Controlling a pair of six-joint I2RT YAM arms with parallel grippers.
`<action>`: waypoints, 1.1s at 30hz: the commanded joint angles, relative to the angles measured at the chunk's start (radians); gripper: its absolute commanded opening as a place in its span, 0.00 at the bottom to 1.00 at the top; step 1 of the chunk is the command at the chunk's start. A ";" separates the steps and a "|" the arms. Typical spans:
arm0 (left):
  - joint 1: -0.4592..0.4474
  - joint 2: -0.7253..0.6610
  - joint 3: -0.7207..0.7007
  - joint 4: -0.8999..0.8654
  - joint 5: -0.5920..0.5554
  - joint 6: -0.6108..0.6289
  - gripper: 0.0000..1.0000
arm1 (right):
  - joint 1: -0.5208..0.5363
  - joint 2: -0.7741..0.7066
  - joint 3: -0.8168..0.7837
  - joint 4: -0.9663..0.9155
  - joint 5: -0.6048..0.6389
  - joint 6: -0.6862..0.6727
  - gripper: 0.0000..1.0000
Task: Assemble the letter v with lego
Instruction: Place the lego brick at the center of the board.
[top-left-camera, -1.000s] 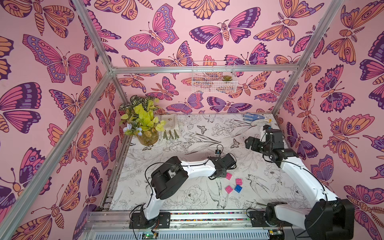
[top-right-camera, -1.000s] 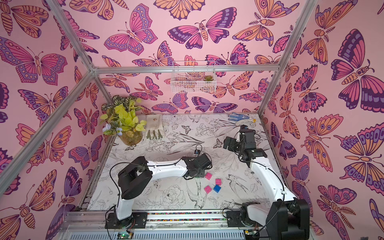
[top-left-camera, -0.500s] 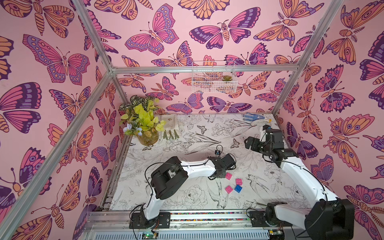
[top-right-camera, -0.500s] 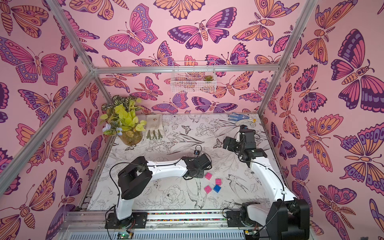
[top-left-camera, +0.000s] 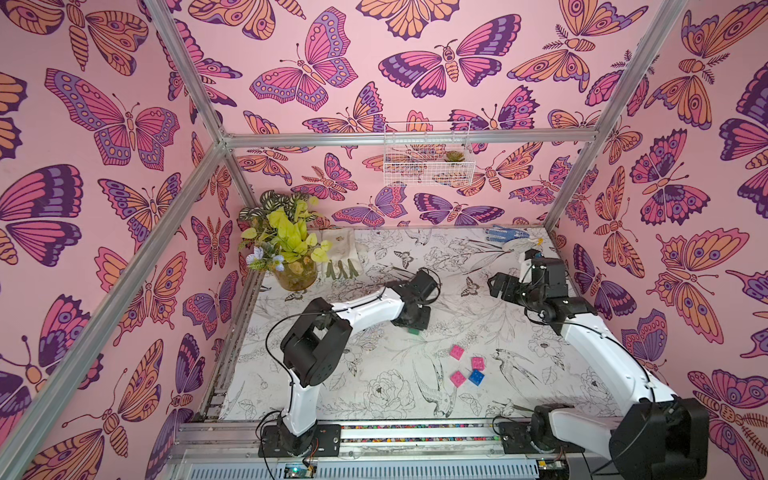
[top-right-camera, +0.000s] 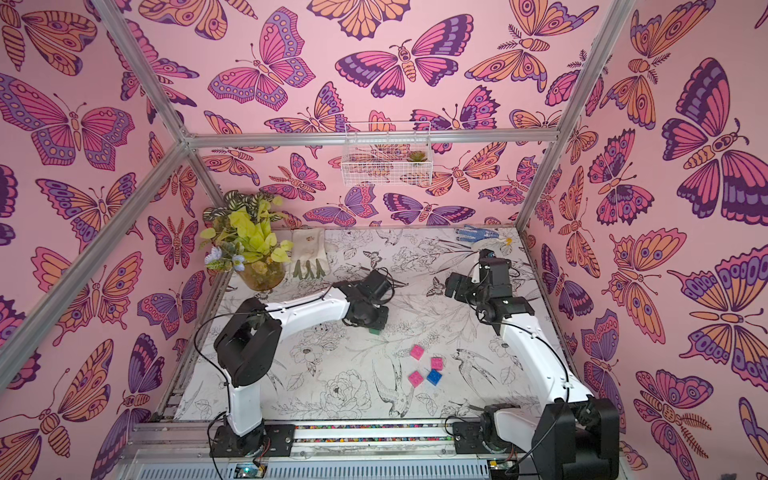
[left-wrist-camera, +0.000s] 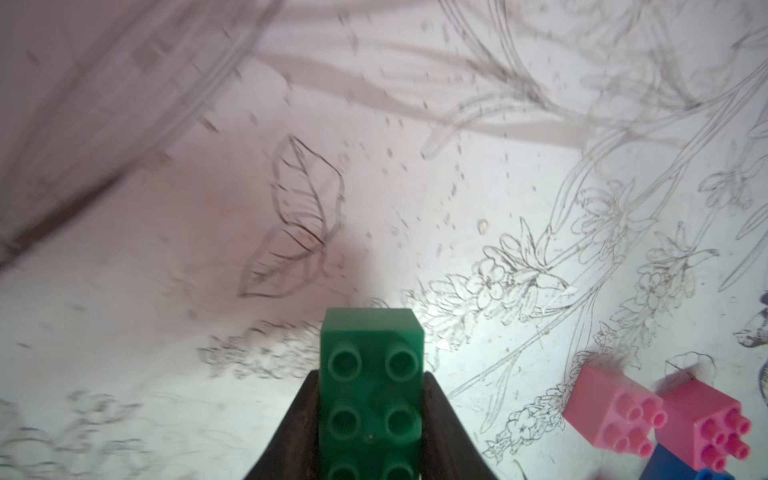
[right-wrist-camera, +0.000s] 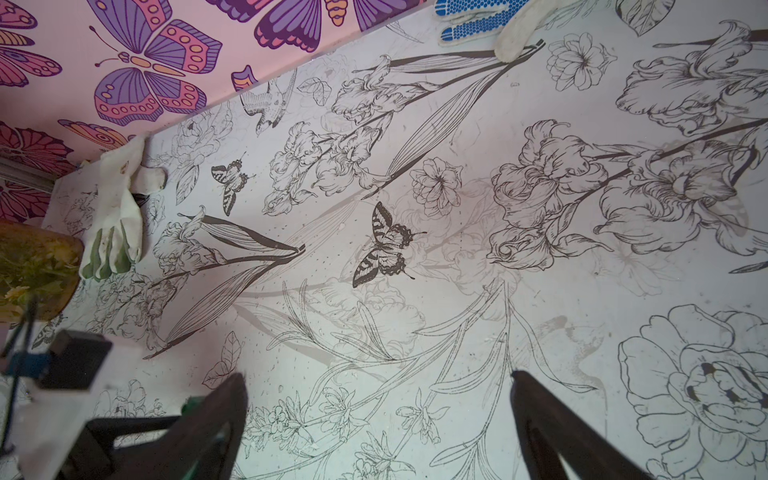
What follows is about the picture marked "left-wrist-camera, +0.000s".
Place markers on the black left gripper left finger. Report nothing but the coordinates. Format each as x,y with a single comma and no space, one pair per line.
292,453

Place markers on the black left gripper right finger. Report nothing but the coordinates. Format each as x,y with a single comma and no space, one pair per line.
448,452

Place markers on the green lego brick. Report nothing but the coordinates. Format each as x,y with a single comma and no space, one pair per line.
371,385

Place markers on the pink lego brick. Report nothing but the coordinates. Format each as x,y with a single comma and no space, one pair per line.
613,412
705,427

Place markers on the blue lego brick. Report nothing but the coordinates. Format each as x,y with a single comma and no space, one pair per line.
663,465

